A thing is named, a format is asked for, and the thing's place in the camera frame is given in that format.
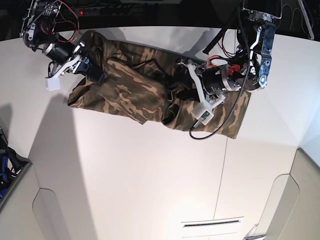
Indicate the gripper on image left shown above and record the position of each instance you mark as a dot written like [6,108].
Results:
[70,58]

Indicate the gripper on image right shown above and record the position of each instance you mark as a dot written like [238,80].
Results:
[219,85]

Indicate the camouflage T-shirt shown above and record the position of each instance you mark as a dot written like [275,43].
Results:
[134,85]

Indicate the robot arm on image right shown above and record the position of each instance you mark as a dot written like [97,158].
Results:
[247,40]

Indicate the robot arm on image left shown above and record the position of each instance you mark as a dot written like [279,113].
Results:
[53,27]

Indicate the black power strip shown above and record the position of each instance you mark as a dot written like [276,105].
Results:
[102,11]

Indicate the blue items in bin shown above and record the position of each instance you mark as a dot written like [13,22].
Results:
[4,177]

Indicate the grey side cabinet right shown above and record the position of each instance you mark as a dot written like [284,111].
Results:
[297,216]

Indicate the white camera box image right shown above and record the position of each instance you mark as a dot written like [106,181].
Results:
[203,112]

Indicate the white camera box image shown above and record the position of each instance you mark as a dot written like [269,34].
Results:
[203,112]
[53,84]

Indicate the white camera box image left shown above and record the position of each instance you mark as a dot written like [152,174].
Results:
[53,84]

